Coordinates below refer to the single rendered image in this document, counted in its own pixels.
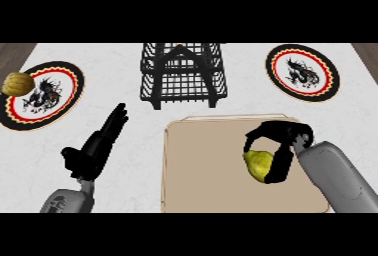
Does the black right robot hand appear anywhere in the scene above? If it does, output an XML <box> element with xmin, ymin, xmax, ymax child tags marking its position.
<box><xmin>242</xmin><ymin>120</ymin><xmax>314</xmax><ymax>185</ymax></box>

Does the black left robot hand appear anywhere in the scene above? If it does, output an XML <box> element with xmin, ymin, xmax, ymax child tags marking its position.
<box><xmin>59</xmin><ymin>102</ymin><xmax>130</xmax><ymax>182</ymax></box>

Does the yellow pear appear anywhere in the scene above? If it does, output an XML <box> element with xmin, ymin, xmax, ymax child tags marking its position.
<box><xmin>244</xmin><ymin>149</ymin><xmax>275</xmax><ymax>184</ymax></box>

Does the beige tray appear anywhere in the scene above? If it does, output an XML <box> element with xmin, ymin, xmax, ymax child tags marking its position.
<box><xmin>159</xmin><ymin>114</ymin><xmax>332</xmax><ymax>214</ymax></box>

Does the black rimmed dragon plate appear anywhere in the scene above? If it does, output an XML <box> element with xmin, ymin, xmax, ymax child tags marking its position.
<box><xmin>0</xmin><ymin>60</ymin><xmax>86</xmax><ymax>132</ymax></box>
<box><xmin>264</xmin><ymin>43</ymin><xmax>341</xmax><ymax>103</ymax></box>

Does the black wire tiered basket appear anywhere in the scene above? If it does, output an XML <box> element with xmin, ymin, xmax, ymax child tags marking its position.
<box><xmin>139</xmin><ymin>43</ymin><xmax>229</xmax><ymax>111</ymax></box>

